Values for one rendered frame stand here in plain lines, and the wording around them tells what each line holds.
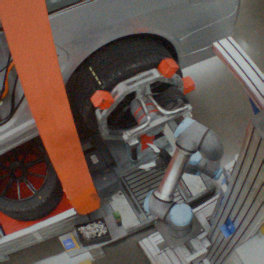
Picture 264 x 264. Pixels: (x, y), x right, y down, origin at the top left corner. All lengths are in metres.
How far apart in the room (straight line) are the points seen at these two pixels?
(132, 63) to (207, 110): 1.37
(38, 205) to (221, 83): 1.94
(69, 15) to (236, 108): 2.04
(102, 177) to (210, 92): 1.30
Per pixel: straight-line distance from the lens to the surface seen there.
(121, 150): 3.39
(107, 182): 3.10
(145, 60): 2.63
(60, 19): 2.27
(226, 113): 3.84
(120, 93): 2.57
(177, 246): 2.50
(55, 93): 1.79
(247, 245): 2.10
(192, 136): 2.16
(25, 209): 3.02
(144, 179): 3.47
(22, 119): 2.77
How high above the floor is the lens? 3.22
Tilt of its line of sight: 60 degrees down
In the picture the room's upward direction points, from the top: 6 degrees counter-clockwise
